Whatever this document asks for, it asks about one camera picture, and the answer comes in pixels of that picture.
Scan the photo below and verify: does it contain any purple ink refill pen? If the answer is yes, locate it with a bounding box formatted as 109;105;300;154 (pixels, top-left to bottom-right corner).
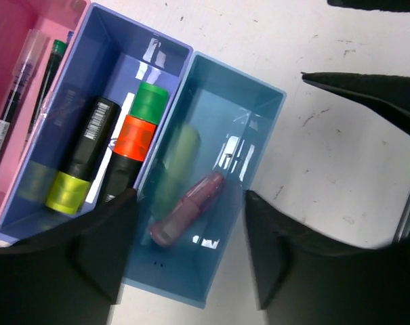
0;29;47;160

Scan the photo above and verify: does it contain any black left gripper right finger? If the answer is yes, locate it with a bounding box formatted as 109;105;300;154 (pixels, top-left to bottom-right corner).
245;190;410;324

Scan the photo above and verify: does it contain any yellow cap black highlighter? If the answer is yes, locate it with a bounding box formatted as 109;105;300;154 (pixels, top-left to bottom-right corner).
45;96;121;215

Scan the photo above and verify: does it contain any light blue plastic bin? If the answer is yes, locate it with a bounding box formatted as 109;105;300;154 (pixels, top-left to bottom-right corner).
124;52;286;308

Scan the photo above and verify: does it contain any green ink refill pen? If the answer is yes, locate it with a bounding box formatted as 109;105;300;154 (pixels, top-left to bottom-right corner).
27;39;66;136

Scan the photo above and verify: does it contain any purple-blue plastic bin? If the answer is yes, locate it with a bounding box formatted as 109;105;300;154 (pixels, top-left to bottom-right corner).
0;3;192;243

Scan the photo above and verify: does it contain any pink translucent eraser case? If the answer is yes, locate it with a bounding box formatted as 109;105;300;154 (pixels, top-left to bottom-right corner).
149;171;225;247

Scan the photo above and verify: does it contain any blue ink refill pen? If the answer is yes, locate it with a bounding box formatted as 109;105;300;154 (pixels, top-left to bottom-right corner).
66;30;74;44

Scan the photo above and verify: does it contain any green cap black highlighter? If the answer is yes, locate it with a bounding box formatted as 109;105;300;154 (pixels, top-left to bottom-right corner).
129;82;169;125

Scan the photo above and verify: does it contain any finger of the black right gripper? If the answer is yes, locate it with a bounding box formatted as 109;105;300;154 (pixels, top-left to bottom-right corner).
302;72;410;136
327;0;410;13

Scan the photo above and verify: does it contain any pink plastic bin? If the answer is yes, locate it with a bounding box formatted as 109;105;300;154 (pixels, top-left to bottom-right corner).
0;1;90;225

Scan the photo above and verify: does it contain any orange cap black highlighter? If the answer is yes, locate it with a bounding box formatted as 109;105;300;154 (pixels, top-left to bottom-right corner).
96;115;157;205

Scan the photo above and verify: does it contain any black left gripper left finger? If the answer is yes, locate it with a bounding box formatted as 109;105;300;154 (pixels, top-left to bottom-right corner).
0;189;138;324

